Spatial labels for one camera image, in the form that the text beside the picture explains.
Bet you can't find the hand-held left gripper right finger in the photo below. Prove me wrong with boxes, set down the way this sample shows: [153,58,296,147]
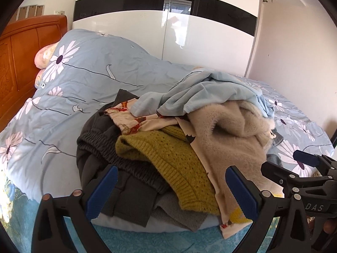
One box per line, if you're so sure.
[225,166,312,253]

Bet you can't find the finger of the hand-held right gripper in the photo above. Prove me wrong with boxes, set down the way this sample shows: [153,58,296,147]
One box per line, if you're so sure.
[260,161,297,189]
[293,149,337,170]

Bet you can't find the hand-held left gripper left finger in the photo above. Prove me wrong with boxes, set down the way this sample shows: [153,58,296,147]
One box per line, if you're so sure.
[31,166,119,253]

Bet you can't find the light blue sweatshirt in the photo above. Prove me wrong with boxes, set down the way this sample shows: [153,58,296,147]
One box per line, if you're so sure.
[131,67,275,119]

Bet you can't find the person's right hand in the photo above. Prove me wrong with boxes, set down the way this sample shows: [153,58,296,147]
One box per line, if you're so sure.
[323,219,337,236]

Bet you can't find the beige fluffy garment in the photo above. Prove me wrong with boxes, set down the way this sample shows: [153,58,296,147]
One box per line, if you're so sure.
[190,100,287,198]

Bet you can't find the grey knit garment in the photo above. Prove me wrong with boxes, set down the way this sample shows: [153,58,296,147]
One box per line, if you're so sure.
[150,190,209,233]

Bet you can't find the dark grey pants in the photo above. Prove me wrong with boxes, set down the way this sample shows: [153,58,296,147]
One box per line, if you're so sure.
[76,89,171,227]

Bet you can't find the yellow-green knit sweater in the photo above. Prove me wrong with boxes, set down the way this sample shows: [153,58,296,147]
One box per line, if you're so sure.
[115,125,222,215]

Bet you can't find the teal floral bed sheet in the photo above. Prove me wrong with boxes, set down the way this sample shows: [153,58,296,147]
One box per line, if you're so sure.
[0,180,290,253]

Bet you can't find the cream printed garment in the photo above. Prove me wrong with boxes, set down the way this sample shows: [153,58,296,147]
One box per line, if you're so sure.
[104,99,254,239]

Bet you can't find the blue-grey floral duvet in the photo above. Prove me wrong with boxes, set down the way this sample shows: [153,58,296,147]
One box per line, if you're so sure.
[0,29,331,201]

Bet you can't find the pale printed pillow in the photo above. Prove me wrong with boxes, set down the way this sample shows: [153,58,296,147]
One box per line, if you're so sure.
[35,69,47,89]

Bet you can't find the pink pillow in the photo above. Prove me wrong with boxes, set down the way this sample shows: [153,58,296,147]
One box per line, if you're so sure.
[34,43,60,70]

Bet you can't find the orange wooden headboard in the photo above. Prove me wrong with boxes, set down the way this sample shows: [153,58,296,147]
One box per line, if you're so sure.
[0,14,69,135]

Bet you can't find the white wardrobe with black stripe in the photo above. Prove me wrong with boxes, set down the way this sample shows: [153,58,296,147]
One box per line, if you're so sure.
[71,0,261,77]

